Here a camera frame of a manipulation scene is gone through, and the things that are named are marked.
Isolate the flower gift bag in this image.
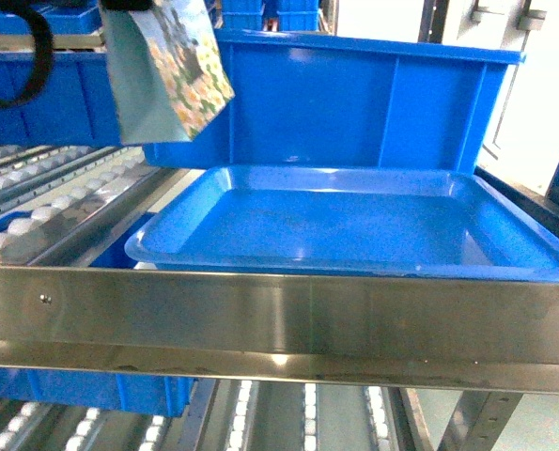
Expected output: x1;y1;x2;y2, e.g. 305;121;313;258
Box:
100;1;234;145

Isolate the blue plastic tray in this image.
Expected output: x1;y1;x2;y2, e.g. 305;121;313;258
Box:
125;165;559;283

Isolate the large blue bin behind tray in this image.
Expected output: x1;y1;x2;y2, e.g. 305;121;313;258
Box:
144;29;525;173

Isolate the white roller track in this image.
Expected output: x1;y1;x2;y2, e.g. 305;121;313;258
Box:
0;159;158;264

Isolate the blue bin on rollers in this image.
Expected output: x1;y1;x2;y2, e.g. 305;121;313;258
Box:
0;52;120;147

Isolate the steel rack front rail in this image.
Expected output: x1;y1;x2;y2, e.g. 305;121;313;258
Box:
0;267;559;394

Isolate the black cable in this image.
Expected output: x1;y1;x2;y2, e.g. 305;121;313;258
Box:
0;0;54;110

